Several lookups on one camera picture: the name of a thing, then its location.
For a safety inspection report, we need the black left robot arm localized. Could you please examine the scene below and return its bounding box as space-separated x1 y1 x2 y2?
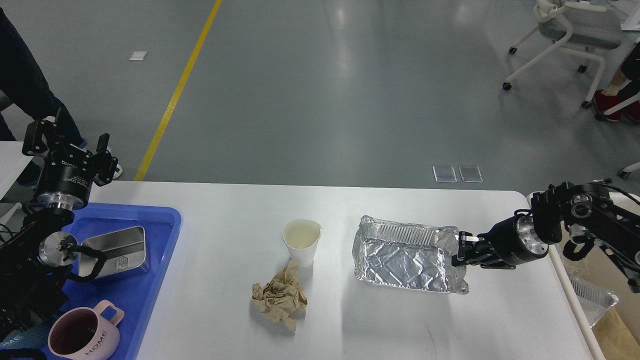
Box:
0 114 119 340

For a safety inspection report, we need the clear floor plate left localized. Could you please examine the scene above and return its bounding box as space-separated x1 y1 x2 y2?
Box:
432 165 458 183

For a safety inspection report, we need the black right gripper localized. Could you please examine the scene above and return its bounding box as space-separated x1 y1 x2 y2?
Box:
451 214 549 271

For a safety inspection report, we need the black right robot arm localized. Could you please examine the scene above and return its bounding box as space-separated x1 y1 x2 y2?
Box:
451 180 640 294

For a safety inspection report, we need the pink HOME mug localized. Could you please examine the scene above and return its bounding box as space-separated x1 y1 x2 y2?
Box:
46 300 125 360

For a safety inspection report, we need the person in dark jeans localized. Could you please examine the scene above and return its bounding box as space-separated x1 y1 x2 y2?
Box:
0 7 123 188

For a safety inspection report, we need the white side table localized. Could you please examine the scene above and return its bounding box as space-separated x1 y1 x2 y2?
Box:
0 141 33 198

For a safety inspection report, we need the crumpled brown paper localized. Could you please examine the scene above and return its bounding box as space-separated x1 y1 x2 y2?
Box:
251 259 308 332

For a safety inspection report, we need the white office chair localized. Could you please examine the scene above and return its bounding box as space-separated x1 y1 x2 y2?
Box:
502 0 623 109

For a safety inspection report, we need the blue HOME mug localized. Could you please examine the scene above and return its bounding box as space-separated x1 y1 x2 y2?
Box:
0 324 50 350

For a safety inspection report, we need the square stainless steel tray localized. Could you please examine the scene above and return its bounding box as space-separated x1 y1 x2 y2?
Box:
82 225 151 284

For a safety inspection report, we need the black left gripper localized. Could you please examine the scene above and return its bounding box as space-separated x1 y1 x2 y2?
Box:
22 109 121 211

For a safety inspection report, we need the white plastic bin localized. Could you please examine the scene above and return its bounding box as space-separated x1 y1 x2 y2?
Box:
550 230 639 360

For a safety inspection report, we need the blue plastic tray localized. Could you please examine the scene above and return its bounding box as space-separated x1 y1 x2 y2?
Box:
38 203 182 360

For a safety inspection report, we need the aluminium foil container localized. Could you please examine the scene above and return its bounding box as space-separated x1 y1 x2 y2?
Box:
352 215 469 296

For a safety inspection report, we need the clear floor plate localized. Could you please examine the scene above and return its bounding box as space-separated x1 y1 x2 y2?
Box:
432 165 458 183
458 165 484 183

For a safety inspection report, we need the clear floor plate right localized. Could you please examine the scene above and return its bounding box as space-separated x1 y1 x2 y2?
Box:
458 165 484 183

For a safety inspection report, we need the white paper cup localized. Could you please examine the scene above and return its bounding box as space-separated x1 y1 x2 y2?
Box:
281 219 322 268

